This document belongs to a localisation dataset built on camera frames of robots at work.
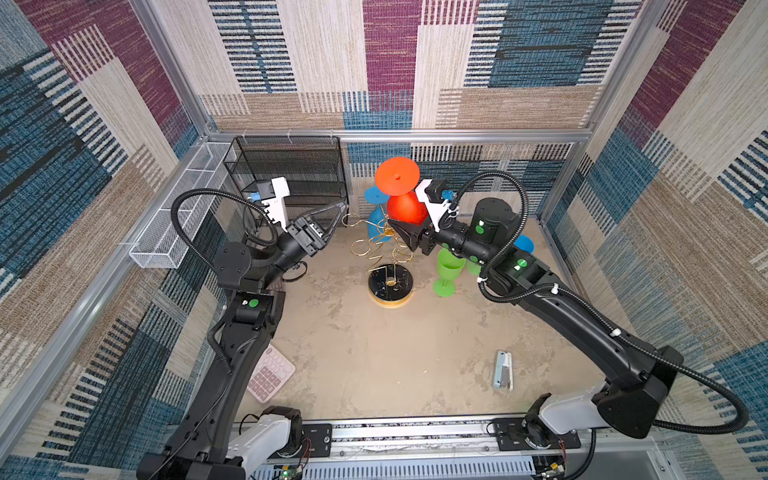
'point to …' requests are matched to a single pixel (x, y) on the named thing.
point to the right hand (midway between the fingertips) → (401, 213)
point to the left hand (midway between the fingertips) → (347, 206)
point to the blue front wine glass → (523, 242)
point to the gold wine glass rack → (389, 284)
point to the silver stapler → (503, 377)
